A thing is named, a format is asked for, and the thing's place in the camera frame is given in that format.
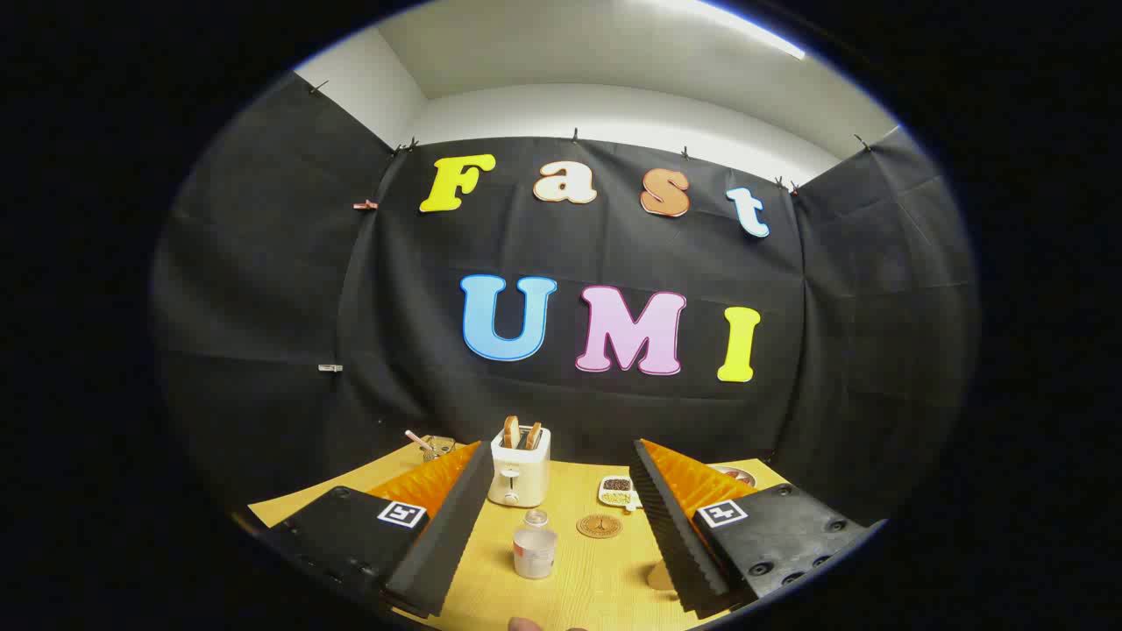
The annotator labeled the white divided seed dish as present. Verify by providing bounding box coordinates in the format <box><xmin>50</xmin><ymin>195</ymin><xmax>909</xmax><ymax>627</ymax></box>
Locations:
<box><xmin>599</xmin><ymin>475</ymin><xmax>643</xmax><ymax>511</ymax></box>

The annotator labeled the clear juice bottle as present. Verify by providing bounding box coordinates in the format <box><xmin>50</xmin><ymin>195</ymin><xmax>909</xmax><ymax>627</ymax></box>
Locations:
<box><xmin>513</xmin><ymin>510</ymin><xmax>559</xmax><ymax>580</ymax></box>

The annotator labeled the white toaster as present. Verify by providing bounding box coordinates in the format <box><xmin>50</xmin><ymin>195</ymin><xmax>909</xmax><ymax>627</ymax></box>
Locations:
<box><xmin>487</xmin><ymin>427</ymin><xmax>551</xmax><ymax>508</ymax></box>

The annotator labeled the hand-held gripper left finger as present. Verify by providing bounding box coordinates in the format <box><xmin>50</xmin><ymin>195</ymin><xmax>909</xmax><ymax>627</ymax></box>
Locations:
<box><xmin>250</xmin><ymin>441</ymin><xmax>496</xmax><ymax>620</ymax></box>

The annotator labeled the wooden table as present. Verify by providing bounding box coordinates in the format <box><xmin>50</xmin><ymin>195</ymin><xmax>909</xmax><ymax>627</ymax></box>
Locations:
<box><xmin>248</xmin><ymin>438</ymin><xmax>790</xmax><ymax>631</ymax></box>

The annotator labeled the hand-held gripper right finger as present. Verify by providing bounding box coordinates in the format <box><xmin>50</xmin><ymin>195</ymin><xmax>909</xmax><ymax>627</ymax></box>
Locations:
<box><xmin>629</xmin><ymin>438</ymin><xmax>886</xmax><ymax>614</ymax></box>

